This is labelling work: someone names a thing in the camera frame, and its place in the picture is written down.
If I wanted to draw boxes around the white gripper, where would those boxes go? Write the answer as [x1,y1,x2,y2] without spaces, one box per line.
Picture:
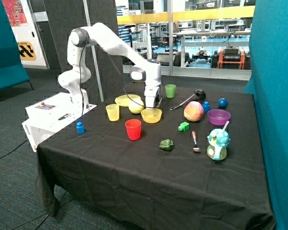
[144,89,162,111]

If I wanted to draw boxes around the yellow bowl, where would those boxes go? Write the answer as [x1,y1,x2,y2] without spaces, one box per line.
[141,108,162,124]

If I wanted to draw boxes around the yellow cup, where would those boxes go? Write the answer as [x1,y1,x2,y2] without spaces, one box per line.
[106,104,120,122]

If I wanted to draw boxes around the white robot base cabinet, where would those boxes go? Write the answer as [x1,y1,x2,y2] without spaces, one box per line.
[22,92,96,152]

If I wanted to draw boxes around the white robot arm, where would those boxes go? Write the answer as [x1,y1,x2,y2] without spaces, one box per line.
[58,23,162,109]

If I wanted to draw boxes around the green cup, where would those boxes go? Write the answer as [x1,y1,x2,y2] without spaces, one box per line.
[165,84,176,98]

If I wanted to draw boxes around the red cup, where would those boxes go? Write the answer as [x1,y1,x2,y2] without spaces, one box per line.
[125,119,142,140]

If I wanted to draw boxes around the yellow plate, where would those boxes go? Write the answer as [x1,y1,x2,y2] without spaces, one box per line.
[115,94,141,107]

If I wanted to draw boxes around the purple bowl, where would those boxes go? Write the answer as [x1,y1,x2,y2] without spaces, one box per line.
[207,109,231,126]

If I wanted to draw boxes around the yellow-green ball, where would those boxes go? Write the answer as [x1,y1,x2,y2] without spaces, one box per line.
[128,98,144,114]

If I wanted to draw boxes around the green block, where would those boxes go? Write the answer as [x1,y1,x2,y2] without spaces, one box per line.
[178,122,190,132]

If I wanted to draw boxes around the green toy pepper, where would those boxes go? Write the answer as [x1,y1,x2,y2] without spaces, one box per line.
[159,139,174,151]

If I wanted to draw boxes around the pink orange ball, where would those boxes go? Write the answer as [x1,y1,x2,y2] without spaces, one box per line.
[183,101,204,122]

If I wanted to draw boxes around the black ladle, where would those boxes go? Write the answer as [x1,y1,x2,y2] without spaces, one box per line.
[169,89,206,111]

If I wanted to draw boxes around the blue block near ball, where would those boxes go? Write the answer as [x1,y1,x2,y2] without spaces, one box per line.
[203,101,210,113]

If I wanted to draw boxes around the dark blue ball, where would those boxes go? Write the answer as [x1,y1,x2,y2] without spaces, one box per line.
[217,98,228,109]

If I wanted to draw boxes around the black tablecloth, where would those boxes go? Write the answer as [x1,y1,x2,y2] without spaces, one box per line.
[35,88,276,230]

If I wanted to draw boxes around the turtle sippy bottle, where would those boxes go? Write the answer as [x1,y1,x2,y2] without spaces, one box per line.
[206,121,230,161]

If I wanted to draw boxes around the blue block left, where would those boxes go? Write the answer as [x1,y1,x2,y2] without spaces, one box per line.
[76,122,85,135]

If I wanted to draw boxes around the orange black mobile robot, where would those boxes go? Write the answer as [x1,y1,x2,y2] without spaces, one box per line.
[217,46,245,69]

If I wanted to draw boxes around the teal partition right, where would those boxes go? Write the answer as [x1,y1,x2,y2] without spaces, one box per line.
[245,0,288,230]

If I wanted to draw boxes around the yellow black sign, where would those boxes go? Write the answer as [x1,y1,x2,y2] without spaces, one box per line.
[17,41,36,61]

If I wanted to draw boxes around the teal sofa left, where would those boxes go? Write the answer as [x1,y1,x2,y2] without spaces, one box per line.
[0,1,30,90]

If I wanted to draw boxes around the red poster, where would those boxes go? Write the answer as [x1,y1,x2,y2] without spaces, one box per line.
[2,0,28,27]

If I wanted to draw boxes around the fork with pink handle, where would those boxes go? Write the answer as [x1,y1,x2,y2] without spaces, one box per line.
[192,131,200,153]

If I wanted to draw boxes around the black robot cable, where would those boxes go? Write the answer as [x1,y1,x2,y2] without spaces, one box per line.
[58,40,147,120]

